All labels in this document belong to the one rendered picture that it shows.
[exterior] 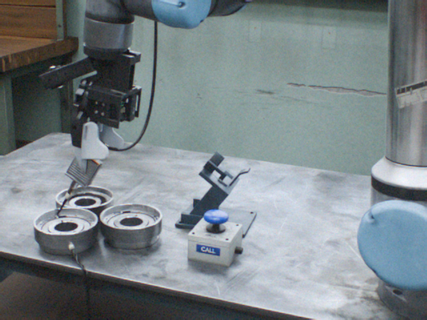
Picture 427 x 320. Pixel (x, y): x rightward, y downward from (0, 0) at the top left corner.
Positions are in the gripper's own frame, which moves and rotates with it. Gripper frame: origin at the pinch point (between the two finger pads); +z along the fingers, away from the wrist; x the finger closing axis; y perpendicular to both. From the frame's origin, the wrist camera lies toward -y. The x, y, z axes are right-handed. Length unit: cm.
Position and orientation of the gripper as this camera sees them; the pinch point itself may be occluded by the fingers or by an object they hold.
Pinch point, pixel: (85, 160)
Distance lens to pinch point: 104.8
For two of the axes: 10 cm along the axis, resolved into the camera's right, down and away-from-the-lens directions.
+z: -1.5, 9.1, 3.9
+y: 9.3, 2.7, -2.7
